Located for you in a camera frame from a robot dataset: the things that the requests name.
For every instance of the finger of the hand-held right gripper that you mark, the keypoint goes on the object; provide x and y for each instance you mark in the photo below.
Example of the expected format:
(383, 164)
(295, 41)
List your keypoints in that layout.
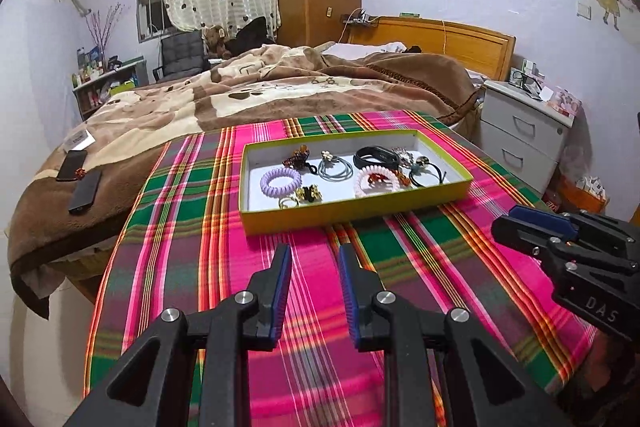
(542, 216)
(520, 234)

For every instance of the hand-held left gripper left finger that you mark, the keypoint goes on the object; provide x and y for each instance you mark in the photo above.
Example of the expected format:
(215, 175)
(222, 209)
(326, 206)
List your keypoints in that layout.
(282, 287)

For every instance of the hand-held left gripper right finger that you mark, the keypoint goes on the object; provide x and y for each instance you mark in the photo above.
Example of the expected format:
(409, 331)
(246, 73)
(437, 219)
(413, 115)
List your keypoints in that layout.
(348, 294)

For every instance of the gold and black hair clip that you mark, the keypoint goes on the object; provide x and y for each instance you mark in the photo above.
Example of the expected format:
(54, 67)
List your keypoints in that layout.
(306, 193)

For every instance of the yellow-green tray with white inside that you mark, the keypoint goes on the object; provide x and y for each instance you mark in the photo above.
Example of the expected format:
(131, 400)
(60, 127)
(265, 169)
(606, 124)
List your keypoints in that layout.
(340, 194)

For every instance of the small orange hair clip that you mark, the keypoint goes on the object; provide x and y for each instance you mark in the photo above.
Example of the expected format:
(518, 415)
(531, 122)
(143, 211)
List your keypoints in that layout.
(381, 179)

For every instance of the beaded sparkly hair clip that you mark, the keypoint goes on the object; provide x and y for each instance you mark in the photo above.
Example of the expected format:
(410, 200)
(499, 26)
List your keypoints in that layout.
(402, 153)

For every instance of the red patterned bag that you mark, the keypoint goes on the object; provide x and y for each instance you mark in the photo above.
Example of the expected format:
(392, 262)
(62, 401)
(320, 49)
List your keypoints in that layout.
(575, 192)

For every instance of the pink green plaid cloth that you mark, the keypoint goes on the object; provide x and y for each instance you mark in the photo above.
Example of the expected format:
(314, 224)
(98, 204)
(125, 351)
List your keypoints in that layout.
(450, 267)

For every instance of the white nightstand with drawers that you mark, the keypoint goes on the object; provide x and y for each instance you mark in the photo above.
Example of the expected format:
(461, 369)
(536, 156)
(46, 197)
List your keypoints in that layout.
(525, 137)

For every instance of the pink printed box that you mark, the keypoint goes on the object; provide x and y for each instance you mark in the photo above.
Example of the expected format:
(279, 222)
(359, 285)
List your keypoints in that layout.
(565, 102)

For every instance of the black glasses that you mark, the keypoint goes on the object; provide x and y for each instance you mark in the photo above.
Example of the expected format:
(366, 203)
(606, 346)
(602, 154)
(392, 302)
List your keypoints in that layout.
(525, 82)

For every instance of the black wrist band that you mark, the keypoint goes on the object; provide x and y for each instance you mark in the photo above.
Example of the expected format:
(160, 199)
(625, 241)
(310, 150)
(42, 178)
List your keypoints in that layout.
(370, 152)

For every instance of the small boxes on nightstand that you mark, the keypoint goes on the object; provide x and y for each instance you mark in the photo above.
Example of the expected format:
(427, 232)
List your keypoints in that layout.
(530, 67)

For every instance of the wooden bed headboard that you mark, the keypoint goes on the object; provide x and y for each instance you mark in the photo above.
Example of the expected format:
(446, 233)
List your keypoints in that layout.
(475, 44)

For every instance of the brown and cream fleece blanket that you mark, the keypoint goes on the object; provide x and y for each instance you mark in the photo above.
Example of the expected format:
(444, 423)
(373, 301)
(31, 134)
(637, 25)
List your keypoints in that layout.
(250, 82)

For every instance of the small black item on bed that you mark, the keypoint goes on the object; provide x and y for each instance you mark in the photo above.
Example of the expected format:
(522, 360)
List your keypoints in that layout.
(412, 50)

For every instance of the long black phone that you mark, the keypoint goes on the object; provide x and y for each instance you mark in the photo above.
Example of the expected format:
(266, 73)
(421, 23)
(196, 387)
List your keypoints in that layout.
(85, 192)

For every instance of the black phone with orange charm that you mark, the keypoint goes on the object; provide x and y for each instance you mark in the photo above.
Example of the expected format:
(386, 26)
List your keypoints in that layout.
(71, 164)

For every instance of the white pillow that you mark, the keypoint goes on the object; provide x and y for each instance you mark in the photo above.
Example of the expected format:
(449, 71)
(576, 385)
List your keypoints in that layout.
(360, 49)

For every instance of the white card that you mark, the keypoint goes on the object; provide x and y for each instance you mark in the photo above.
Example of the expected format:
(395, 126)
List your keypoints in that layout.
(79, 141)

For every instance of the black chair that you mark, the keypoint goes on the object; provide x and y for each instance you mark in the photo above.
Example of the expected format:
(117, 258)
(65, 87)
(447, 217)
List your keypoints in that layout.
(182, 57)

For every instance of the black clothing pile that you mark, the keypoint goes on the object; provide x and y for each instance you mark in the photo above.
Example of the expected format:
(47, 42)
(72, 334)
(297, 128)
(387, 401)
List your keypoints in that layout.
(252, 34)

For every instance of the brown teddy bear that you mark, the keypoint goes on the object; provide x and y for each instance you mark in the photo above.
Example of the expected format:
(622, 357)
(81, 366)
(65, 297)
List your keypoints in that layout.
(216, 41)

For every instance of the green box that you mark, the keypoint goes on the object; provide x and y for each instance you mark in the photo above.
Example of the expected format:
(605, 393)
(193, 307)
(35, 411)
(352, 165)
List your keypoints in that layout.
(122, 86)

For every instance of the white shelf desk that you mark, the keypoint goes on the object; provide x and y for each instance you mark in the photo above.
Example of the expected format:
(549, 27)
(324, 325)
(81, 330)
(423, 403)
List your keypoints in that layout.
(125, 69)

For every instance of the group of bottles on desk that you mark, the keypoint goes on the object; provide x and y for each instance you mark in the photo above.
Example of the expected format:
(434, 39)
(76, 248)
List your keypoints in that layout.
(90, 69)

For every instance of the window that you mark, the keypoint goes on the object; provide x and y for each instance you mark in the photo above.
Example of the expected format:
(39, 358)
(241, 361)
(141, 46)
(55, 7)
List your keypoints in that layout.
(150, 17)

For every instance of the purple flower branches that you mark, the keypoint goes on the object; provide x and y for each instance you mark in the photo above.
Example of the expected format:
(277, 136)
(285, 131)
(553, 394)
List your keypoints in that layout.
(102, 29)

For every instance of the white wall switch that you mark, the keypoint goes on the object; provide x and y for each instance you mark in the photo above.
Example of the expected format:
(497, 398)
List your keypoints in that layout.
(584, 10)

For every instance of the wall shelf with power strip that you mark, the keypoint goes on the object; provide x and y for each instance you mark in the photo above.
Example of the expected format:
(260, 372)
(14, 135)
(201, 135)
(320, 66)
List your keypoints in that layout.
(360, 19)

